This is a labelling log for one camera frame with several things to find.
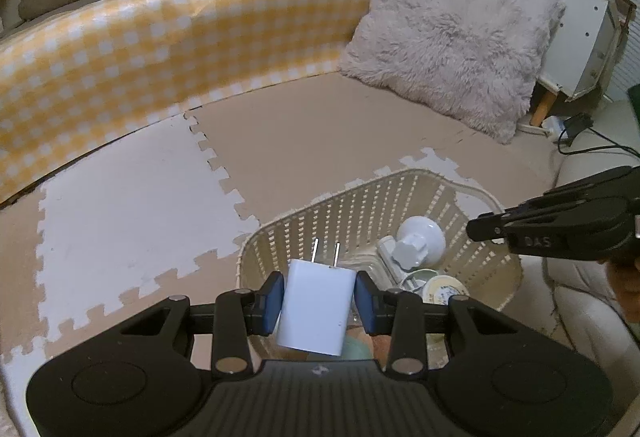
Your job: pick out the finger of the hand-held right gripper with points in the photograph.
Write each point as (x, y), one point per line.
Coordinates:
(600, 184)
(487, 227)

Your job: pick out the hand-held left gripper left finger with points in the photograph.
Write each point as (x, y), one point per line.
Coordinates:
(274, 302)

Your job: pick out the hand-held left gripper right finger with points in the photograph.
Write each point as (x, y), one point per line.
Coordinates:
(365, 304)

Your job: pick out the white charger plug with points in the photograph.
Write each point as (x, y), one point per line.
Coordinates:
(315, 307)

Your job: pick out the pale teal round lid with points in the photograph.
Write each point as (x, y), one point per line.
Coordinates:
(357, 348)

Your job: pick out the round cork coaster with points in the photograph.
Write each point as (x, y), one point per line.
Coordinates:
(382, 348)

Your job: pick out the white cylindrical tube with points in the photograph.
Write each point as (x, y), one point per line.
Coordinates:
(386, 257)

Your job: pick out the cream plastic basket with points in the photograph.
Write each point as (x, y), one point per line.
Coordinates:
(350, 212)

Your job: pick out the person's right hand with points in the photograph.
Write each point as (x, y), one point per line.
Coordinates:
(627, 284)

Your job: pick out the cream floor cushion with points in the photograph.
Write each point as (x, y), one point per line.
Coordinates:
(580, 307)

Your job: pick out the white side table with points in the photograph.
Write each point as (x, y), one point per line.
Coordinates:
(575, 42)

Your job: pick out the beige foam mat tile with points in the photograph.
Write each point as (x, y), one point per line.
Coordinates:
(310, 142)

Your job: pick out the fluffy white pillow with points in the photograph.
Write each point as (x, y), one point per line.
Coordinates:
(450, 42)

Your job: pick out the yellow checkered cloth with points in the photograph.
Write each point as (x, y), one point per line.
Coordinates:
(125, 57)

